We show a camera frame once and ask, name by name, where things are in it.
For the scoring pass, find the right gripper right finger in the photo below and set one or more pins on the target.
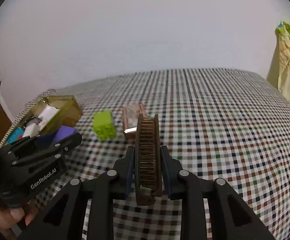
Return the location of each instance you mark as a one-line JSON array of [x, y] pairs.
[[180, 184]]

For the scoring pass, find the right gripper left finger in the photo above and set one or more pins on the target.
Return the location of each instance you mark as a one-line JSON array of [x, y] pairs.
[[115, 184]]

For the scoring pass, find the brown wooden comb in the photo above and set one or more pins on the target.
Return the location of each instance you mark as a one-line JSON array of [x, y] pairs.
[[147, 166]]

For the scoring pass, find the purple toy brick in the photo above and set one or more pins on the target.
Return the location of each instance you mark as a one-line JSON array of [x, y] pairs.
[[63, 132]]

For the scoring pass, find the white charger plug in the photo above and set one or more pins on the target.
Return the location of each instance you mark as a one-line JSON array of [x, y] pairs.
[[32, 130]]

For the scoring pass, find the person's left hand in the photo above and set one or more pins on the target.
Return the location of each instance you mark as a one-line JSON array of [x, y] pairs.
[[10, 217]]

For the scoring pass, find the blue toy brick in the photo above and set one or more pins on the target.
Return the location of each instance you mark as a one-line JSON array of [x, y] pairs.
[[14, 134]]

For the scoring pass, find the green toy brick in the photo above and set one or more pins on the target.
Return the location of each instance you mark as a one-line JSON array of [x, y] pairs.
[[103, 125]]

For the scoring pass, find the white paper liner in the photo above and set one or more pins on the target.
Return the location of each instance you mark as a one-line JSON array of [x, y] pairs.
[[36, 119]]

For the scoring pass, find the rose gold makeup palette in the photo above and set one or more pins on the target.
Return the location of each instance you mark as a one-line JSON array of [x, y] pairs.
[[130, 114]]

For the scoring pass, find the checkered tablecloth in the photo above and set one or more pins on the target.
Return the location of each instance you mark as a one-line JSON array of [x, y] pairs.
[[223, 123]]

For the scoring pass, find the gold metal tin box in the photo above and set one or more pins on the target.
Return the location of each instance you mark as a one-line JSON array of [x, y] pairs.
[[68, 115]]

